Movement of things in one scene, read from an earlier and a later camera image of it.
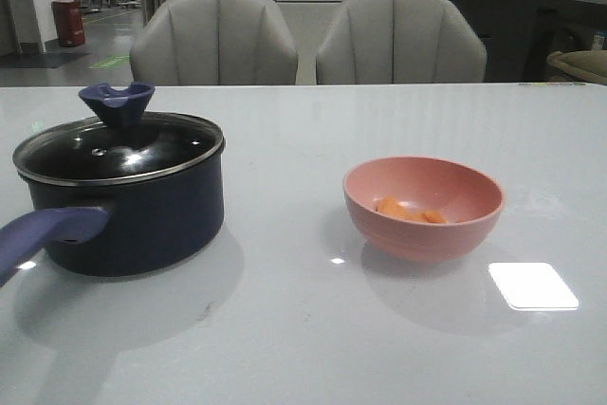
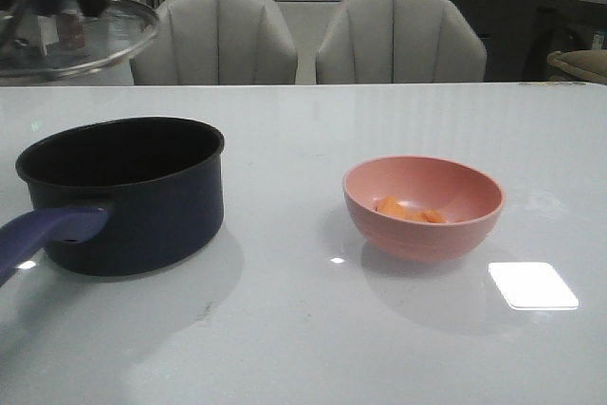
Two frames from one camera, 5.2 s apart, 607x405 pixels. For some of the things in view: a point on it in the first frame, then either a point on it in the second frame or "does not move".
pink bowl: (421, 209) does not move
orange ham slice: (432, 216) does not move
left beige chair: (216, 37) does not move
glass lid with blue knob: (120, 143) to (39, 44)
